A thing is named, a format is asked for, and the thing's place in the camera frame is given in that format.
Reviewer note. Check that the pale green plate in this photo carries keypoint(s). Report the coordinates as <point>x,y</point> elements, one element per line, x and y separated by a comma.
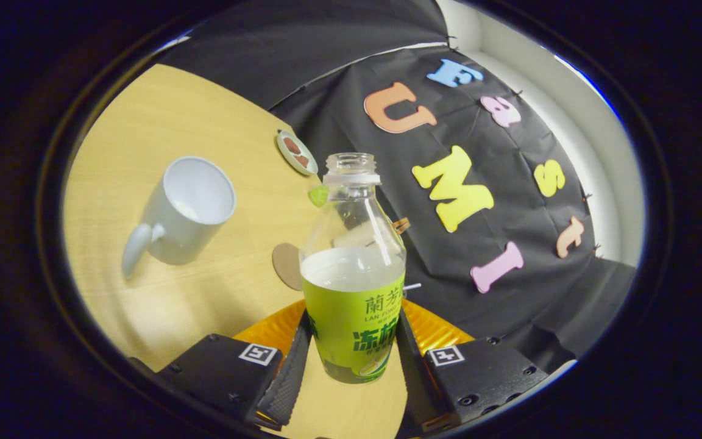
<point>296,152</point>

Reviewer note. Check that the pale grey cup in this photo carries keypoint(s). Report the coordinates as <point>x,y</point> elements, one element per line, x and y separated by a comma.
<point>174,231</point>

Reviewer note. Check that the wooden table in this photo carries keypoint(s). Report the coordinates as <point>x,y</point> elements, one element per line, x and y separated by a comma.
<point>205,122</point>

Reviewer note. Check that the round brown coaster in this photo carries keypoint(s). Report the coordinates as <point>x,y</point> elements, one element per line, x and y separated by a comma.
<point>287,265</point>

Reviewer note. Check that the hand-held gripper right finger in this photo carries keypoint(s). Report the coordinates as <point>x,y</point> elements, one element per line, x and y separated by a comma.
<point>415,390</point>

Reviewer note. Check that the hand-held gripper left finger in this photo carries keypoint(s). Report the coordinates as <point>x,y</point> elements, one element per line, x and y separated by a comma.
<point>290,384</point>

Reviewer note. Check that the brown food piece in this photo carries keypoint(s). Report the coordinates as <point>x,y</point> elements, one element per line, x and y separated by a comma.
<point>301,161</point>
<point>292,145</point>

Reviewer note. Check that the slim green label bottle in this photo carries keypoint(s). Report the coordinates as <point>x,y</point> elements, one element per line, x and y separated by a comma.
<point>318,196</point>

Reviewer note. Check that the green label juice bottle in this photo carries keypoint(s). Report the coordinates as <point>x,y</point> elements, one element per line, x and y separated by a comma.
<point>351,317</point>

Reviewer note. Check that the toast slice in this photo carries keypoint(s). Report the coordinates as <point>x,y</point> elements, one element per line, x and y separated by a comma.
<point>401,225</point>

